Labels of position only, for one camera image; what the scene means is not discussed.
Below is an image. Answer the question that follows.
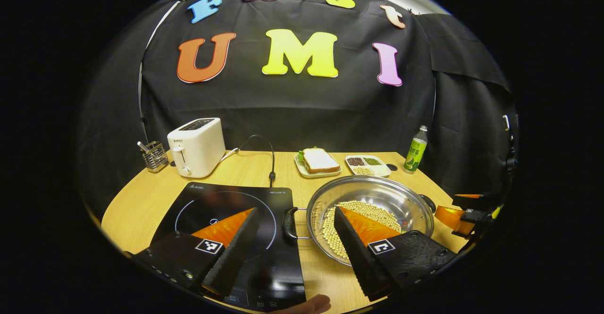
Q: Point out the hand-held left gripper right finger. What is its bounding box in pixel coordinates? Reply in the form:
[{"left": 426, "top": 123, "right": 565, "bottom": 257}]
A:
[{"left": 334, "top": 205, "right": 457, "bottom": 302}]

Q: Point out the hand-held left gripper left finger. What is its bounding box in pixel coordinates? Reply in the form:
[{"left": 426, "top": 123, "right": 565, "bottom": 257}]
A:
[{"left": 134, "top": 207, "right": 260, "bottom": 298}]

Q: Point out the black induction cooktop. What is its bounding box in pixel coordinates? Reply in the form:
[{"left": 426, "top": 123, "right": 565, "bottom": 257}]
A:
[{"left": 150, "top": 182, "right": 307, "bottom": 313}]

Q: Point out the steel pot with soybeans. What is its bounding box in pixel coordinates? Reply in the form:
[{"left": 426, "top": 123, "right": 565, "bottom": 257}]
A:
[{"left": 282, "top": 175, "right": 437, "bottom": 267}]

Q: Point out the green drink bottle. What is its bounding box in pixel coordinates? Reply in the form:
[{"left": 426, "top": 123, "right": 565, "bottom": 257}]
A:
[{"left": 403, "top": 125, "right": 428, "bottom": 174}]

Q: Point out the white divided bean dish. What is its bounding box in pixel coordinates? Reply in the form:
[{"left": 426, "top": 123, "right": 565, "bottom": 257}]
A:
[{"left": 345, "top": 155, "right": 392, "bottom": 178}]

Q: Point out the sandwich with lettuce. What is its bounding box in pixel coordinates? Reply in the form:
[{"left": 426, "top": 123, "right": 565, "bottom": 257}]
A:
[{"left": 298, "top": 147, "right": 341, "bottom": 175}]

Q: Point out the white sandwich plate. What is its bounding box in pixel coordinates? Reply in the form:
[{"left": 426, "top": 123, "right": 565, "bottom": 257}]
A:
[{"left": 294, "top": 153, "right": 343, "bottom": 179}]

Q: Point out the white toaster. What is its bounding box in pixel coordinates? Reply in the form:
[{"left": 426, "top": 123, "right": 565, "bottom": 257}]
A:
[{"left": 167, "top": 118, "right": 226, "bottom": 178}]

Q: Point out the black backdrop cloth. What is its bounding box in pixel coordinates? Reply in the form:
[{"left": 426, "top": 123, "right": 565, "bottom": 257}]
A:
[{"left": 75, "top": 0, "right": 520, "bottom": 211}]

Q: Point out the black power cable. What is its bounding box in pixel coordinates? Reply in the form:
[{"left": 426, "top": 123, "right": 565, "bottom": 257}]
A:
[{"left": 238, "top": 135, "right": 277, "bottom": 187}]

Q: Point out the wire utensil holder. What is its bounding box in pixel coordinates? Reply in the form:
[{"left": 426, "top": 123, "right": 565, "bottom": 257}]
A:
[{"left": 137, "top": 140, "right": 169, "bottom": 172}]

